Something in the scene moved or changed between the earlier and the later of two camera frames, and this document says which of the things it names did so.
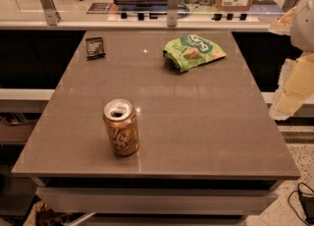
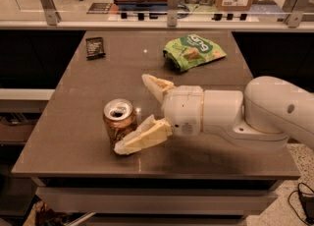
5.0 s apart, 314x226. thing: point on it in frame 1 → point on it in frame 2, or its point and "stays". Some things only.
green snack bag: [189, 50] stays
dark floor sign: [98, 8] stays
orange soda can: [121, 119] stays
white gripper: [304, 24] → [183, 108]
